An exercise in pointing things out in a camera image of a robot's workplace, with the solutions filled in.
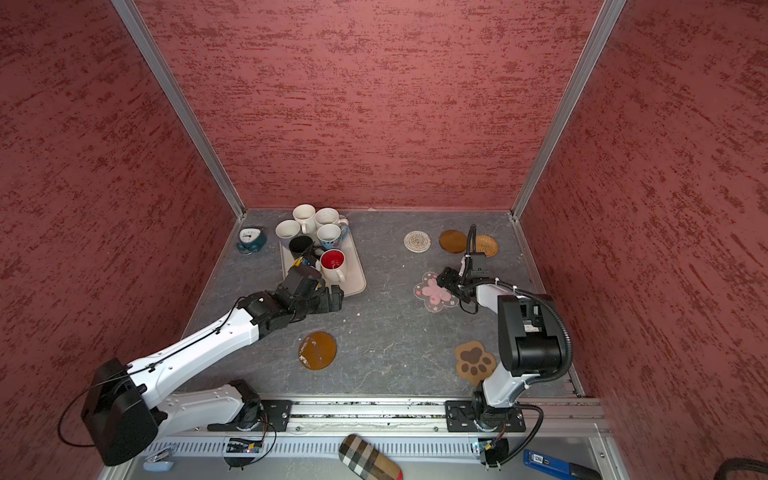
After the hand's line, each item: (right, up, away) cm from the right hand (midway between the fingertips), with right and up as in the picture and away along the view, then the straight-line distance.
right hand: (442, 286), depth 97 cm
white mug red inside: (-38, +8, +3) cm, 39 cm away
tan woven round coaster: (+19, +14, +12) cm, 27 cm away
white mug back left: (-56, +20, +12) cm, 60 cm away
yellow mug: (-51, +8, +6) cm, 51 cm away
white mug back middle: (-49, +24, +12) cm, 56 cm away
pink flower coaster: (-2, -4, -2) cm, 5 cm away
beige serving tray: (-29, +2, +3) cm, 30 cm away
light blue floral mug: (-40, +17, +9) cm, 44 cm away
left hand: (-35, -1, -15) cm, 38 cm away
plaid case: (-24, -34, -31) cm, 52 cm away
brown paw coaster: (+7, -19, -14) cm, 25 cm away
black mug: (-48, +13, +3) cm, 50 cm away
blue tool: (+21, -35, -32) cm, 52 cm away
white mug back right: (-42, +25, +13) cm, 50 cm away
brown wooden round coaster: (-38, -17, -12) cm, 44 cm away
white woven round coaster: (-7, +15, +13) cm, 21 cm away
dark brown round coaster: (+7, +15, +17) cm, 23 cm away
